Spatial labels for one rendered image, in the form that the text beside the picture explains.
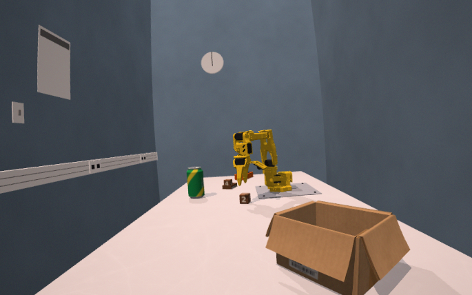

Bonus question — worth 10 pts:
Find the green drink can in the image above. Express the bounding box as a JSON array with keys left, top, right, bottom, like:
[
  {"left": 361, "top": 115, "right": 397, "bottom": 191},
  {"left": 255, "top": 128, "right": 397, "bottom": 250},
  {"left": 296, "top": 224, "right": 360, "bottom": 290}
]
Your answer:
[{"left": 187, "top": 167, "right": 205, "bottom": 199}]

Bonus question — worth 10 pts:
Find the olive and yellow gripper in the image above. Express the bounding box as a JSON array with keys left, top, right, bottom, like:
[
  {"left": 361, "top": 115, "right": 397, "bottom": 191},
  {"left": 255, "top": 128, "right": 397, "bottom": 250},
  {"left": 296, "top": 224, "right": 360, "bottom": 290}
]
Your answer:
[{"left": 233, "top": 154, "right": 267, "bottom": 186}]

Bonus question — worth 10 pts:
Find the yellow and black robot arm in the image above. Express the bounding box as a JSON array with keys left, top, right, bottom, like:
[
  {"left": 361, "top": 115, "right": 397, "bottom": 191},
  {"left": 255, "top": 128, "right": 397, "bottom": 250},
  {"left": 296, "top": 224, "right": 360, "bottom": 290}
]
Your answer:
[{"left": 233, "top": 130, "right": 291, "bottom": 192}]

